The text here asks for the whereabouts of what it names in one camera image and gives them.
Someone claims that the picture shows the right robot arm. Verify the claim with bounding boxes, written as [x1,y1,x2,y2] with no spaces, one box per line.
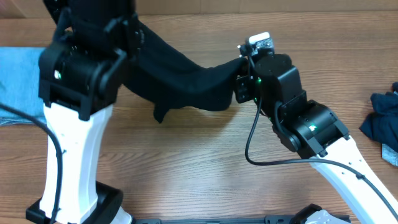
[237,44,397,223]

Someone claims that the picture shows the black garment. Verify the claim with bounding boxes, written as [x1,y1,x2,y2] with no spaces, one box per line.
[124,23,247,123]

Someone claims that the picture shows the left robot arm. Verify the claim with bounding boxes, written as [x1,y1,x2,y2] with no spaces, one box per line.
[25,0,143,223]

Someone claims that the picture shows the light denim fabric piece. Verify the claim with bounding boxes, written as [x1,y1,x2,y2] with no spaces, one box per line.
[381,144,398,167]

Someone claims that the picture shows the folded light blue jeans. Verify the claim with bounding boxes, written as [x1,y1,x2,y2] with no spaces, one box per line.
[1,47,45,123]

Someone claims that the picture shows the dark navy garment pile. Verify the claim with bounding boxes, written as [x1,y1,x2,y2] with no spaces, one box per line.
[359,82,397,150]

